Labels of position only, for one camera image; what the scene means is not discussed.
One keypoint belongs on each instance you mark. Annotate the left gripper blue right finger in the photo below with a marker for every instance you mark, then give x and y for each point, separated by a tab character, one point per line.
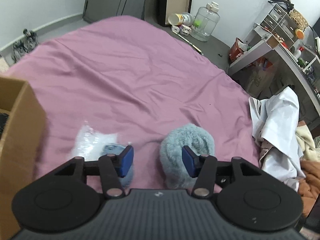
191	161

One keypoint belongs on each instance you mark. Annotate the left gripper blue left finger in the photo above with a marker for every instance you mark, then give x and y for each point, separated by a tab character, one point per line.
124	161

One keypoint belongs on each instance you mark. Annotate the blue denim pouch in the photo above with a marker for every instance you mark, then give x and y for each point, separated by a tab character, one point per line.
112	150

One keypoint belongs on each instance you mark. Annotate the grey plush paw slipper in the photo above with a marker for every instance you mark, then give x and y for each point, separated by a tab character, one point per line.
180	155

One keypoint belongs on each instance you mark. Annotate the clear bag white beads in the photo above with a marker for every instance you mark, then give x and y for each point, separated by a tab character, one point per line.
89	143

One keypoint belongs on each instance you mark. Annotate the brown cardboard box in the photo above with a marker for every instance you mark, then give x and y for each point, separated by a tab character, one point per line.
19	143

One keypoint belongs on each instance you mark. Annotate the pink bed sheet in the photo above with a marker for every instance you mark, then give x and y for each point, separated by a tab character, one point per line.
123	75

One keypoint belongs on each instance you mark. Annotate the white crumpled cloth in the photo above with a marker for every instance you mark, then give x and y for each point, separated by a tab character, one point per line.
275	121

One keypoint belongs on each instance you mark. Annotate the red basket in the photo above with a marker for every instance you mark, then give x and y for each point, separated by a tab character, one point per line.
237	49

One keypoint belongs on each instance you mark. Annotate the orange brown blanket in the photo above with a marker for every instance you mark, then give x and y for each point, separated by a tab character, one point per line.
309	186

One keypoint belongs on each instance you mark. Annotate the white desk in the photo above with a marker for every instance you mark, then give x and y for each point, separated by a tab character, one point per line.
267	44

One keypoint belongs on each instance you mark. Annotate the white paper cup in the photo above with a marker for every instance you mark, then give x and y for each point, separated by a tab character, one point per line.
181	19

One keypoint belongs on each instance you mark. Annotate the clear plastic water jug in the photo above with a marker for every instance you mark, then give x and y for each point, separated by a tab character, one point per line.
205	21

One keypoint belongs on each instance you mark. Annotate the grey sneakers pair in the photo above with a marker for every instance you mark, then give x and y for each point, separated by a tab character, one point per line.
25	45

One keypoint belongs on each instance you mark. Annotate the white drawer organizer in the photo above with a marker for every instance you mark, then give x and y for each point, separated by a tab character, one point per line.
277	21

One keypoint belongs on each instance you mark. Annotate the grey door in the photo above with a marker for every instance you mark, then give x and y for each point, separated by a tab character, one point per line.
117	0

